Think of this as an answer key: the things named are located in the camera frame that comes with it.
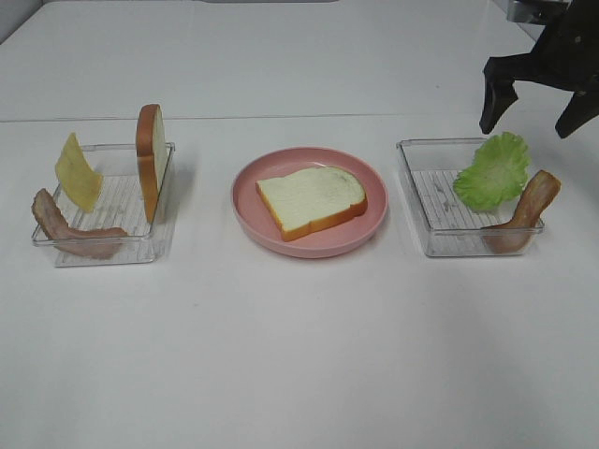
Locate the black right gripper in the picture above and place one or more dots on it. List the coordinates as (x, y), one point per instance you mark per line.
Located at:
(565, 56)

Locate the green lettuce leaf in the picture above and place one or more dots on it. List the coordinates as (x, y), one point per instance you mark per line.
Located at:
(498, 173)

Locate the bacon strip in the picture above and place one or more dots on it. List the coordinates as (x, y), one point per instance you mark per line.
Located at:
(529, 210)
(70, 234)

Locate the bread slice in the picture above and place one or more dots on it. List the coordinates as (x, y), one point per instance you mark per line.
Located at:
(312, 199)
(152, 155)

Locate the clear right plastic tray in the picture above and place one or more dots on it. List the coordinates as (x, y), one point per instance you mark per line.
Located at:
(444, 225)

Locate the clear plastic tray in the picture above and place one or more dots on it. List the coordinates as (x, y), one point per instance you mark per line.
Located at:
(120, 204)
(444, 225)

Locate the pink round plate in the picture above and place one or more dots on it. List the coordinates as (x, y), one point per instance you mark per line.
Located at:
(258, 224)

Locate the clear left plastic tray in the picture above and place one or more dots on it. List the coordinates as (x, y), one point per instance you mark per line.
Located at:
(120, 204)

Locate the yellow cheese slice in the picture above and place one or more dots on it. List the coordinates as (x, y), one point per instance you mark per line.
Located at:
(80, 183)

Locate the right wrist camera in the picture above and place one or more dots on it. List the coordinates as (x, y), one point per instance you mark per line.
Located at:
(539, 12)

